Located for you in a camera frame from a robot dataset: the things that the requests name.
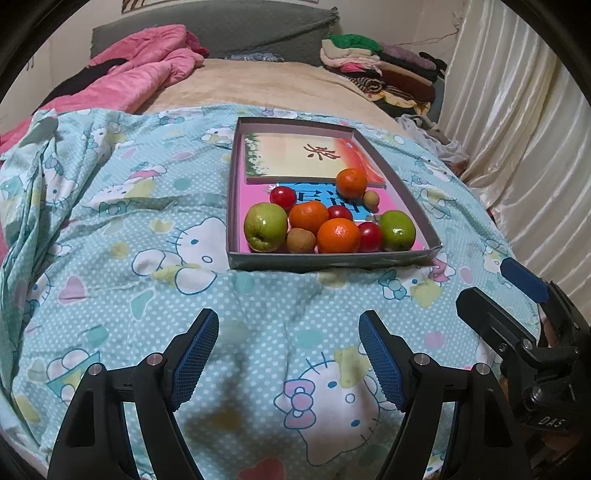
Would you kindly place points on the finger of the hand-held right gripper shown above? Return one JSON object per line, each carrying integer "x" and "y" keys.
{"x": 526, "y": 281}
{"x": 489, "y": 318}

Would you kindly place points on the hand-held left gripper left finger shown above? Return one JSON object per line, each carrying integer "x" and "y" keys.
{"x": 196, "y": 360}

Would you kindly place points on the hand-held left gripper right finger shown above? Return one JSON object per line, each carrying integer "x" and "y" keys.
{"x": 383, "y": 360}

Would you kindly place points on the shallow pink box tray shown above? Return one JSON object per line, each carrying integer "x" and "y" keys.
{"x": 323, "y": 262}

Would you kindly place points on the red cherry tomato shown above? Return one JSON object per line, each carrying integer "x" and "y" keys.
{"x": 370, "y": 236}
{"x": 340, "y": 213}
{"x": 283, "y": 196}

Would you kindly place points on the green jujube fruit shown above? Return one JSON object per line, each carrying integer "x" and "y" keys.
{"x": 397, "y": 230}
{"x": 265, "y": 226}

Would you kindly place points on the orange mandarin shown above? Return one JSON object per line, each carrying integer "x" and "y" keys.
{"x": 351, "y": 183}
{"x": 338, "y": 236}
{"x": 308, "y": 217}

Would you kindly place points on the brown round fruit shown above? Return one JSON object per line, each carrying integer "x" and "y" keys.
{"x": 301, "y": 240}

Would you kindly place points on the small tan round fruit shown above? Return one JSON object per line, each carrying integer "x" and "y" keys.
{"x": 371, "y": 199}

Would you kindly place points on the cat print light blue blanket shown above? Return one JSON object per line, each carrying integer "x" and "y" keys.
{"x": 161, "y": 300}

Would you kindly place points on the cream satin curtain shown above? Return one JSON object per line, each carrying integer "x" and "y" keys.
{"x": 517, "y": 115}

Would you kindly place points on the pink cover book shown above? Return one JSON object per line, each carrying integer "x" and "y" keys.
{"x": 242, "y": 196}

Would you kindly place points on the white crumpled cloth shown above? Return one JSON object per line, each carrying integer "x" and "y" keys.
{"x": 434, "y": 138}

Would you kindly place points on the landscape cover book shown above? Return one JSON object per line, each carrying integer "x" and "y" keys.
{"x": 281, "y": 157}

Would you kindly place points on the stack of folded clothes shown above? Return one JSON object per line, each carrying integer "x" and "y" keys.
{"x": 383, "y": 69}

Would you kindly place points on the beige blanket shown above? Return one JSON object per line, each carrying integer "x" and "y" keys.
{"x": 258, "y": 87}

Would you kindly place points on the pink quilt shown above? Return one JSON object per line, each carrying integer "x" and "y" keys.
{"x": 138, "y": 64}

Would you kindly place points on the black garment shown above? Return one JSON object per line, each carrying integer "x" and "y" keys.
{"x": 83, "y": 81}

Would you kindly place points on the grey headboard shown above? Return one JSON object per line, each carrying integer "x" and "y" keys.
{"x": 254, "y": 37}

